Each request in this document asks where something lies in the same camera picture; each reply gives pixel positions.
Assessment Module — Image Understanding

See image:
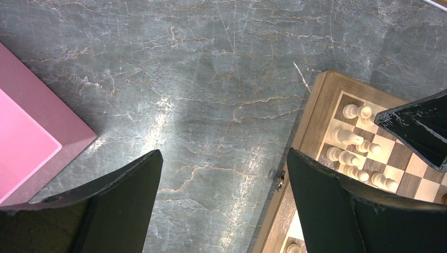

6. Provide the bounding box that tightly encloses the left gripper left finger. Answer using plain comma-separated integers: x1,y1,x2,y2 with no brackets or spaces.
1,150,163,252

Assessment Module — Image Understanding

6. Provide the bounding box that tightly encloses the wooden chess board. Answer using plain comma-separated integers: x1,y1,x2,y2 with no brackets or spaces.
254,71,446,252

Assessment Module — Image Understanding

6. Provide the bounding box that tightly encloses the white chess piece tall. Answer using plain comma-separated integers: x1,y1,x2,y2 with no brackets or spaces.
331,128,364,145

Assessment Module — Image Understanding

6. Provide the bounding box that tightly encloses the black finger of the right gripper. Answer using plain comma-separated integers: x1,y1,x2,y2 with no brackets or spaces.
374,90,446,173

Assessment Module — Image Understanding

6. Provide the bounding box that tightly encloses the pink tray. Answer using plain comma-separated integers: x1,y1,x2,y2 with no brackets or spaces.
1,46,96,206

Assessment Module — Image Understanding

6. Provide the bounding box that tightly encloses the white pawn corner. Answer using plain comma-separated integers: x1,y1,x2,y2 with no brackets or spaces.
342,104,373,119

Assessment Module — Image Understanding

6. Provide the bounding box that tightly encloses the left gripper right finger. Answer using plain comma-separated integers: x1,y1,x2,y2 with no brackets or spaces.
287,149,446,252

